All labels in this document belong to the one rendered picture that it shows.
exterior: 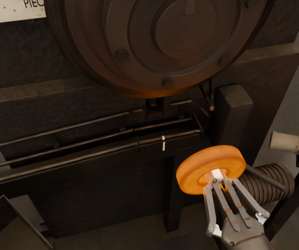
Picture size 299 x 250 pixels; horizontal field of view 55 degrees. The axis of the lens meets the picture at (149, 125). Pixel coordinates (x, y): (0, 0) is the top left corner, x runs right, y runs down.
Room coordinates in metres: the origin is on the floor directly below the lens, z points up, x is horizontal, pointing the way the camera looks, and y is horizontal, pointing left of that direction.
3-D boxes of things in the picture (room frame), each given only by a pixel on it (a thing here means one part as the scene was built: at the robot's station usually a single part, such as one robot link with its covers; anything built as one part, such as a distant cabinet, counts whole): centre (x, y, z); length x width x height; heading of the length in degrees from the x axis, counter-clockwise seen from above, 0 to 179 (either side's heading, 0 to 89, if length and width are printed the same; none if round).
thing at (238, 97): (0.66, -0.26, 0.68); 0.11 x 0.08 x 0.24; 15
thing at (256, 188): (0.54, -0.39, 0.27); 0.22 x 0.13 x 0.53; 105
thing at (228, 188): (0.28, -0.17, 0.84); 0.11 x 0.01 x 0.04; 13
